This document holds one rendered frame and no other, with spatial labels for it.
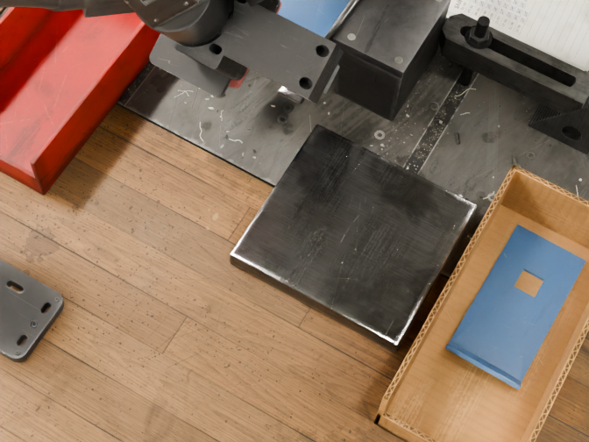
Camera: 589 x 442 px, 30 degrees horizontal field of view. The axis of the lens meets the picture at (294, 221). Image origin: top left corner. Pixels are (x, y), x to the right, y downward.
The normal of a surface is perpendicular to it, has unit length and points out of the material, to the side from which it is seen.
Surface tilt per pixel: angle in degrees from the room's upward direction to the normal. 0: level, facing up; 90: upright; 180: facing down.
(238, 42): 29
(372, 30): 0
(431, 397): 0
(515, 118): 0
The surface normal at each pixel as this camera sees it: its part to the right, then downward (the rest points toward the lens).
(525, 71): 0.04, -0.45
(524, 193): -0.50, 0.77
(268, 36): -0.20, -0.01
